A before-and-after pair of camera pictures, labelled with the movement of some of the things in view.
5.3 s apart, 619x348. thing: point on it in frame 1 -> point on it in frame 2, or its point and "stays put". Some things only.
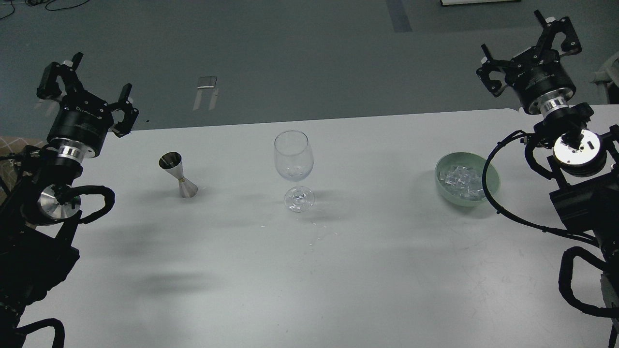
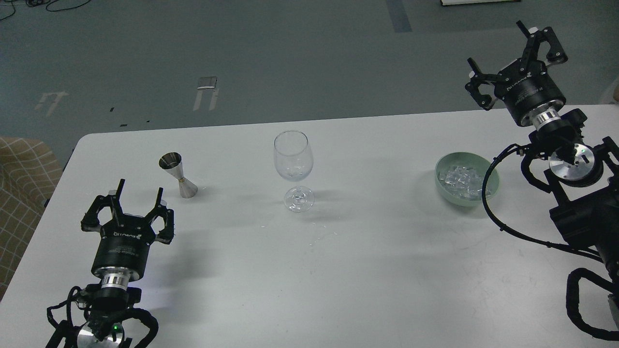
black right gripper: x=540 y=80 -> x=524 y=83
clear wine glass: x=294 y=159 stays put
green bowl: x=459 y=179 stays put
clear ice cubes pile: x=462 y=182 stays put
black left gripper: x=81 y=121 -> x=125 y=242
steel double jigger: x=171 y=162 stays put
